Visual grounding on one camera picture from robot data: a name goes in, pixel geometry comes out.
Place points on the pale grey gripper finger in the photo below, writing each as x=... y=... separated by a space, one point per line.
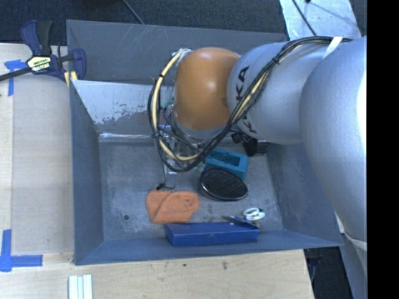
x=172 y=179

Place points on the orange cloth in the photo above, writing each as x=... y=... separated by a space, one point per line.
x=174 y=207

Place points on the grey metal bin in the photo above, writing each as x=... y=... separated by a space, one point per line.
x=124 y=167

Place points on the black oval ribbed dish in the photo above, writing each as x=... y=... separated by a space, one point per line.
x=224 y=185

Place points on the teal hollow foam block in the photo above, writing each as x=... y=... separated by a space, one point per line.
x=240 y=167

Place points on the blue flat block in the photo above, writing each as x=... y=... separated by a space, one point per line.
x=212 y=234

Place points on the pale wood board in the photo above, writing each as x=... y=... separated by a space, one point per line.
x=43 y=167

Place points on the black cylinder on white bracket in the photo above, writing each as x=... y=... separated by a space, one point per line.
x=251 y=146

